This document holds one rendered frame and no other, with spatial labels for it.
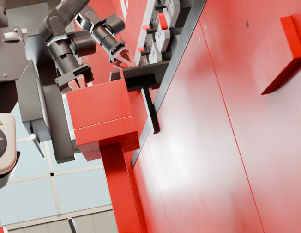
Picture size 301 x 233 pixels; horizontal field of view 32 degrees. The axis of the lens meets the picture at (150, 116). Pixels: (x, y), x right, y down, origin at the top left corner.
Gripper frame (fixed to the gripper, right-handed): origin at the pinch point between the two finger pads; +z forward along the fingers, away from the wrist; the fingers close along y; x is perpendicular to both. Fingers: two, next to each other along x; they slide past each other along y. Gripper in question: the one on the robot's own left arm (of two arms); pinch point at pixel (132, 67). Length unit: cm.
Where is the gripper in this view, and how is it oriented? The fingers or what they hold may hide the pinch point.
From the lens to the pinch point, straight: 192.7
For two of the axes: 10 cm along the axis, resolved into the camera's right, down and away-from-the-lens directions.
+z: 6.8, 7.1, -1.6
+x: -7.2, 6.2, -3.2
